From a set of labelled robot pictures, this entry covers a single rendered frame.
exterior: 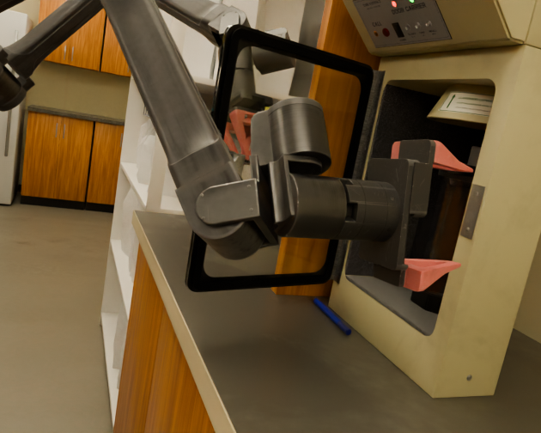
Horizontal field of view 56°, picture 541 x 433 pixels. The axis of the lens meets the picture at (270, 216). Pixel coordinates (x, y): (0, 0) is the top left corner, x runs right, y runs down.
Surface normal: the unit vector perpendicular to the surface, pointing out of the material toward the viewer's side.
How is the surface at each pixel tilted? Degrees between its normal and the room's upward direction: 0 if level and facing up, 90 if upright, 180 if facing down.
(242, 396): 0
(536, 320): 90
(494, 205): 90
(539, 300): 90
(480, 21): 135
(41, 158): 90
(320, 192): 56
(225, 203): 62
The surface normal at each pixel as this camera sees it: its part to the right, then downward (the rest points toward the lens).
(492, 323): 0.35, 0.24
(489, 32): -0.78, 0.61
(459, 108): -0.61, -0.40
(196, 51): -0.07, 0.22
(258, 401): 0.18, -0.97
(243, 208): -0.22, -0.35
